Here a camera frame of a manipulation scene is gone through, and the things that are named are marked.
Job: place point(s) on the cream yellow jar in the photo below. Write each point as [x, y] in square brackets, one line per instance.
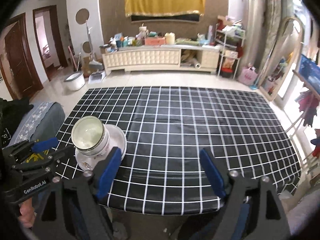
[170, 38]

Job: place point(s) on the white floor mop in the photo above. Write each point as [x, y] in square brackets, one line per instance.
[98, 66]

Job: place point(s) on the cream tufted TV cabinet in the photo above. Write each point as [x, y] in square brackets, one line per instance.
[162, 58]

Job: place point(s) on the brown wooden door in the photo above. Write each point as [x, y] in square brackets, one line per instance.
[17, 66]

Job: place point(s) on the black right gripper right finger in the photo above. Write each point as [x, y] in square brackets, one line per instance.
[252, 208]

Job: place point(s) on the pink box on cabinet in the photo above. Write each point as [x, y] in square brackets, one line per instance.
[154, 41]

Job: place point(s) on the yellow cloth covered television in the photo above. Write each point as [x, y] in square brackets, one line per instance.
[175, 10]

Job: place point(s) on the person left hand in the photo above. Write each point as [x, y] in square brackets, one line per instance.
[27, 211]

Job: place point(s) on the pink gift bag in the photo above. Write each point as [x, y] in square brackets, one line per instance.
[248, 76]

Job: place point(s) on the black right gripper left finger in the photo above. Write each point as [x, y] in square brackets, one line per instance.
[72, 209]

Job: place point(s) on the white metal shelf rack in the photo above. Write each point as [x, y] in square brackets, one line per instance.
[230, 36]

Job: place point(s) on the large plain white plate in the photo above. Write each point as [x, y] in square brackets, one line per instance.
[116, 139]

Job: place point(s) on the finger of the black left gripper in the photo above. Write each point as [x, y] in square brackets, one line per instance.
[48, 161]
[21, 151]

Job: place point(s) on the white plastic basin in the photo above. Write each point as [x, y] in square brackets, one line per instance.
[75, 81]

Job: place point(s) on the white paper roll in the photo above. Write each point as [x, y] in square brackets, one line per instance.
[195, 63]

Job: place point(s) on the grey sofa cushion gold crown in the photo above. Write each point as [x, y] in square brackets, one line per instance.
[40, 123]

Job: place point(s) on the green rimmed patterned bowl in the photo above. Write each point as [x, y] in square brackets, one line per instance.
[80, 132]

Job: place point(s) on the black white checkered tablecloth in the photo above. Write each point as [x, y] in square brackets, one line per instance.
[167, 127]

